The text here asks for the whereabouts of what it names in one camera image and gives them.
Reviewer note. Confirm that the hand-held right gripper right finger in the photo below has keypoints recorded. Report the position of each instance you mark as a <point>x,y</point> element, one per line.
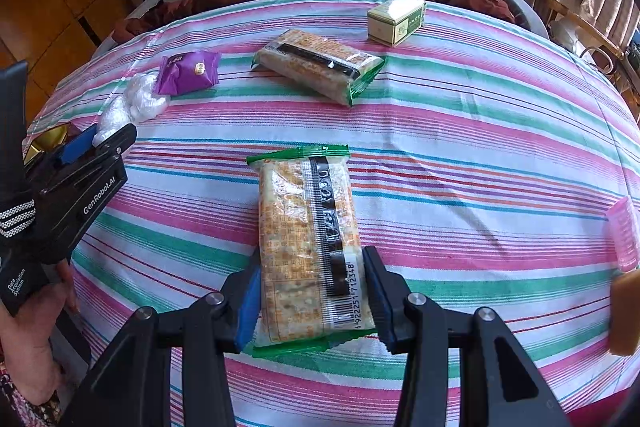
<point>385,307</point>

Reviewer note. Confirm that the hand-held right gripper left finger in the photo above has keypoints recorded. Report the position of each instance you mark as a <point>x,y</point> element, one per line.
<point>248,317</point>

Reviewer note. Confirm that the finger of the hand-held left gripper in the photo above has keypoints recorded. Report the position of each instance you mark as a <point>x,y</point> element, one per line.
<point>117,139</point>
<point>75,147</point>

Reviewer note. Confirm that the gold tin box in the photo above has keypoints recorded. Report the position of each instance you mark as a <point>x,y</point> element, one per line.
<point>50,139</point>

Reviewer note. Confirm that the purple snack packet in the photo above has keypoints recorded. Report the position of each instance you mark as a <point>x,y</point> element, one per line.
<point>187,72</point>

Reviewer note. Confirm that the cracker packet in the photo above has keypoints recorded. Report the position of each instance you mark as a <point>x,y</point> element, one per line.
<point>300,232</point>
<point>320,62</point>

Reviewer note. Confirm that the small green white box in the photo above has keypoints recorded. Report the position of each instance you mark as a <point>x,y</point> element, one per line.
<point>395,24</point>

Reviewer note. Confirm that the person's left forearm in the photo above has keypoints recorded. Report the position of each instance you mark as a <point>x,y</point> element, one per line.
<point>20,407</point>

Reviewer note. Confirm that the person's left hand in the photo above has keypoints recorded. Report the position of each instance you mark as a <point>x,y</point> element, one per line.
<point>25,347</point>

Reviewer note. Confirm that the dark red cloth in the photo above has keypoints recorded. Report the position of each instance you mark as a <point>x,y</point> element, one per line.
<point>600,412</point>

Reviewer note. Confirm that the brown sponge block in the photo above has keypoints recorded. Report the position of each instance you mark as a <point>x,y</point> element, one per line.
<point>625,312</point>

